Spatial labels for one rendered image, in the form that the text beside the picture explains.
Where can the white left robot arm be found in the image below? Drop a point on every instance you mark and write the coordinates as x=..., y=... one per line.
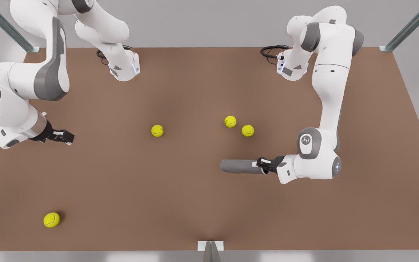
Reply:
x=326, y=72

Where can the grey tennis tube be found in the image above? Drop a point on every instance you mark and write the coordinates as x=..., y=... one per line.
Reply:
x=239, y=166

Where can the yellow tennis ball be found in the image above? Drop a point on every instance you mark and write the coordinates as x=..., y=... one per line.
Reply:
x=230, y=121
x=157, y=130
x=51, y=219
x=247, y=130

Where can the silver frame post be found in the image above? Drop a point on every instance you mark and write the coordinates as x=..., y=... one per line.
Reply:
x=6, y=24
x=409, y=24
x=210, y=251

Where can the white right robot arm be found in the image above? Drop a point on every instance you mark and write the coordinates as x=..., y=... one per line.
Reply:
x=20, y=83

